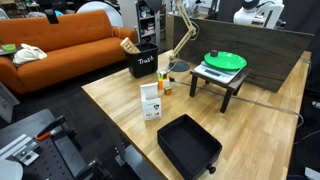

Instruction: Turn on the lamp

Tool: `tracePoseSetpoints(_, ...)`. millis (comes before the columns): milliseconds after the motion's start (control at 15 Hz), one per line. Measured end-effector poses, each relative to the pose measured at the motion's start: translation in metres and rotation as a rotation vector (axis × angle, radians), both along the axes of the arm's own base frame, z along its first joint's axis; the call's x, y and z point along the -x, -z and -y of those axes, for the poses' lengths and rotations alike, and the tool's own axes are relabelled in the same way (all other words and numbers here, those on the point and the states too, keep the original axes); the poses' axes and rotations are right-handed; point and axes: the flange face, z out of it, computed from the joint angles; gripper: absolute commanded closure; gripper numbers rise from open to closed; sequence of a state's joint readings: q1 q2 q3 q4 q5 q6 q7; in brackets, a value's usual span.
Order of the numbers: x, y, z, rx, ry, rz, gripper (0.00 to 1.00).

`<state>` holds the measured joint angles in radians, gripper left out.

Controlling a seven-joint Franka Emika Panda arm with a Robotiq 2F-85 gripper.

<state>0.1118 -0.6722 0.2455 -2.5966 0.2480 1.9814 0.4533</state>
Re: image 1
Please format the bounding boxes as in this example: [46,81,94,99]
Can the dark wooden back board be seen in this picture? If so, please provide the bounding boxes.
[179,19,314,92]

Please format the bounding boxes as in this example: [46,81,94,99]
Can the beige articulated desk lamp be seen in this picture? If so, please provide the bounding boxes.
[145,0,198,73]

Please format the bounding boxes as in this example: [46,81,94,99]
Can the white kitchen scale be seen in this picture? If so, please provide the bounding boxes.
[195,61,241,84]

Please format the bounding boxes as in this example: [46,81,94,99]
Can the orange handled clamp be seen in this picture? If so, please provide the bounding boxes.
[34,116,66,141]

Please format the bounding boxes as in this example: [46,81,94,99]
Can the small rubiks cube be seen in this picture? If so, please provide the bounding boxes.
[164,87,172,96]

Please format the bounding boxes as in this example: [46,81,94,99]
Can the orange sofa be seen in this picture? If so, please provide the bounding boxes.
[0,10,137,94]

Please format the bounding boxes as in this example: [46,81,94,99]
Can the white bag on sofa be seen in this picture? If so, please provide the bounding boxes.
[13,43,47,66]

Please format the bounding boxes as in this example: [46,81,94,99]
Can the white carton box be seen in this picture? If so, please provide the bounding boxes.
[140,82,161,121]

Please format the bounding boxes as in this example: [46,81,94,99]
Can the black fabric tray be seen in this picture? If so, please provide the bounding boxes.
[157,114,222,180]

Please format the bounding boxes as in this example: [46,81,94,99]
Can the small black stool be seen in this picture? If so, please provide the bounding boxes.
[189,68,251,113]

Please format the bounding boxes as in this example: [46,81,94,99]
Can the wooden block in bin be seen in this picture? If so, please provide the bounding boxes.
[120,37,140,54]

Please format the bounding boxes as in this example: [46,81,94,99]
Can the black trash bin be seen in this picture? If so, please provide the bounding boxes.
[126,42,159,78]

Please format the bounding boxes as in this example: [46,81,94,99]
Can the green plate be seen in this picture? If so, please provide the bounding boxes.
[204,51,247,70]

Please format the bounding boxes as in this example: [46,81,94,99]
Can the grey power cable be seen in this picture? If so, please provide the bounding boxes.
[169,77,305,129]

